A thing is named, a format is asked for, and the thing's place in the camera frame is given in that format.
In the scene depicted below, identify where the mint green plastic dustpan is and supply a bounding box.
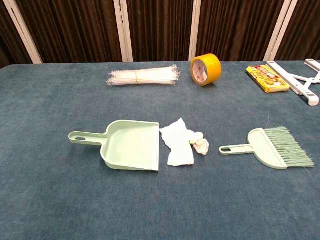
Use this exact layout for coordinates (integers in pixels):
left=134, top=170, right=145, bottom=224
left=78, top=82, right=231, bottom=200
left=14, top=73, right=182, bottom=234
left=68, top=119, right=161, bottom=172

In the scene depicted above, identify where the white paper ball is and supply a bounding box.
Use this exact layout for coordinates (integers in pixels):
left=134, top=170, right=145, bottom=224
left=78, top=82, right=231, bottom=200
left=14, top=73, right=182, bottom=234
left=190, top=131, right=211, bottom=156

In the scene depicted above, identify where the mint green hand broom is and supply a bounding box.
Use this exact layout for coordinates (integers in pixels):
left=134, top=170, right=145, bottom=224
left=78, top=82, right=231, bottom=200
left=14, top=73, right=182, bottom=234
left=218, top=126, right=316, bottom=170

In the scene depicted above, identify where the bundle of wrapped white straws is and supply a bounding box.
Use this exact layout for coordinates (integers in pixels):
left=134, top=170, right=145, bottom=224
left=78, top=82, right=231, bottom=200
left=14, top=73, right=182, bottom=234
left=105, top=64, right=181, bottom=88

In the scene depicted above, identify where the yellow packing tape roll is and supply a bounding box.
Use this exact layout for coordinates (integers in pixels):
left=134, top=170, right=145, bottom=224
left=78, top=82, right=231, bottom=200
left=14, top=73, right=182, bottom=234
left=190, top=53, right=223, bottom=87

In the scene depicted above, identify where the dark brown curtain panel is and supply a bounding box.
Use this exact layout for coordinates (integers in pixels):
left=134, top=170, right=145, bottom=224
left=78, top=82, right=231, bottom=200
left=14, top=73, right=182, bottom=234
left=196, top=0, right=285, bottom=62
left=274, top=0, right=320, bottom=61
left=0, top=0, right=33, bottom=68
left=126, top=0, right=195, bottom=62
left=16, top=0, right=123, bottom=64

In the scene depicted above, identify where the yellow snack package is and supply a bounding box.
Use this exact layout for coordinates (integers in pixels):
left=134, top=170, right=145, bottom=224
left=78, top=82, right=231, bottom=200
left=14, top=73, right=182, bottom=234
left=245, top=64, right=291, bottom=94

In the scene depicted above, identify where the blue felt table cover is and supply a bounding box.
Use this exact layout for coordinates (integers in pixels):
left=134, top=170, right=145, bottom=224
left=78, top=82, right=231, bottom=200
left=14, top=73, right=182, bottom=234
left=0, top=61, right=320, bottom=240

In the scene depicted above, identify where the white folding laptop stand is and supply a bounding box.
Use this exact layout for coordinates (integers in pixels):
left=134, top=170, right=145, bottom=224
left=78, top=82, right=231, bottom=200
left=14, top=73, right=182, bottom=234
left=265, top=58, right=320, bottom=106

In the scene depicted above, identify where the white partition frame post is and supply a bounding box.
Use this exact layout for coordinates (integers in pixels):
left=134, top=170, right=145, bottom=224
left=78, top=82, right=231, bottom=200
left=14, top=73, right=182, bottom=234
left=113, top=0, right=134, bottom=63
left=262, top=0, right=298, bottom=62
left=2, top=0, right=44, bottom=65
left=188, top=0, right=203, bottom=62

